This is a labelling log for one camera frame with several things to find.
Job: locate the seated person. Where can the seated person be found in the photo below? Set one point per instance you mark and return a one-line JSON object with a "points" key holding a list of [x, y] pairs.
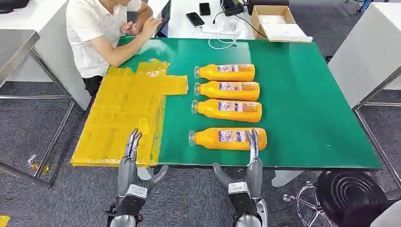
{"points": [[91, 34]]}

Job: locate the bench caster wheel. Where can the bench caster wheel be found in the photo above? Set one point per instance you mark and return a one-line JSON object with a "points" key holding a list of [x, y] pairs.
{"points": [[37, 164]]}

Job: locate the yellow tape piece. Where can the yellow tape piece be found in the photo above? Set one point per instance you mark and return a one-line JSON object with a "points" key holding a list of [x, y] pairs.
{"points": [[3, 221]]}

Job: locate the white desk panel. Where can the white desk panel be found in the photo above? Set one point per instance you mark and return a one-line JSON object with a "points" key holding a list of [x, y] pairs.
{"points": [[56, 56]]}

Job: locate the orange drink bottle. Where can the orange drink bottle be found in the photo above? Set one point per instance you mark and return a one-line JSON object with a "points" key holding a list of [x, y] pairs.
{"points": [[225, 75], [206, 139], [228, 112], [228, 91]]}

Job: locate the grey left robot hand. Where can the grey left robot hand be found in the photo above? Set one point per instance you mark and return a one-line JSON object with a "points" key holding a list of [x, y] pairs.
{"points": [[127, 175]]}

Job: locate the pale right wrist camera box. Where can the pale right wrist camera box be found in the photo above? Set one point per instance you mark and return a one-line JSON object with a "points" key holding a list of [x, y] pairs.
{"points": [[238, 187]]}

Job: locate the white table leg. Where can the white table leg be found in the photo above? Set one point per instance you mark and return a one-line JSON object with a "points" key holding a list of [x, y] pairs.
{"points": [[144, 173], [285, 178]]}

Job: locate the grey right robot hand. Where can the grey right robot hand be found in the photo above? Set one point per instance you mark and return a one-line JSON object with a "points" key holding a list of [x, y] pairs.
{"points": [[254, 177]]}

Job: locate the yellow sheet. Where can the yellow sheet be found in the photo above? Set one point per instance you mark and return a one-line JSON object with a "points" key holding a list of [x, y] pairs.
{"points": [[119, 112]]}

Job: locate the black smartphone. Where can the black smartphone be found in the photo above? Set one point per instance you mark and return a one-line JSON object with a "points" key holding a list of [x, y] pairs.
{"points": [[205, 8], [195, 19]]}

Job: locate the white sheet in box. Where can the white sheet in box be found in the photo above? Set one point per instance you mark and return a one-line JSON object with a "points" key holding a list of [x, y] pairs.
{"points": [[283, 29]]}

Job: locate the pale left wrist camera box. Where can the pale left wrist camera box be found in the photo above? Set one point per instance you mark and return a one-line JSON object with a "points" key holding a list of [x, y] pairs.
{"points": [[136, 191]]}

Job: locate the black charger device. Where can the black charger device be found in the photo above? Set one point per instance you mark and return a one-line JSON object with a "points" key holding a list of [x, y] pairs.
{"points": [[232, 7]]}

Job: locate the green table mat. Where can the green table mat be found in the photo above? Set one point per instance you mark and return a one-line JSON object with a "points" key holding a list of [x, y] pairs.
{"points": [[297, 103]]}

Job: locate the cardboard box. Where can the cardboard box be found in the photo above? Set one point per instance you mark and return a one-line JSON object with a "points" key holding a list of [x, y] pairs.
{"points": [[254, 22]]}

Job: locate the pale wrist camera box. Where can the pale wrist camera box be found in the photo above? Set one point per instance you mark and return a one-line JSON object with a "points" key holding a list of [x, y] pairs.
{"points": [[136, 191], [238, 187]]}

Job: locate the white desk with steel legs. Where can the white desk with steel legs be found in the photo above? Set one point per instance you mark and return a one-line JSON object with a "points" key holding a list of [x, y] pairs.
{"points": [[366, 53]]}

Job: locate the black round stool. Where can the black round stool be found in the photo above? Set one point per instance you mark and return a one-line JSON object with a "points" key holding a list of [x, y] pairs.
{"points": [[351, 195]]}

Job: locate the dark laptop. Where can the dark laptop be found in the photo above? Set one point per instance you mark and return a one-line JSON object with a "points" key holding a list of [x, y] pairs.
{"points": [[165, 17]]}

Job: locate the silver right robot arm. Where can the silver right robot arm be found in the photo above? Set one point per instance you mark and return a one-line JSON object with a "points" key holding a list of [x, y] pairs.
{"points": [[247, 210]]}

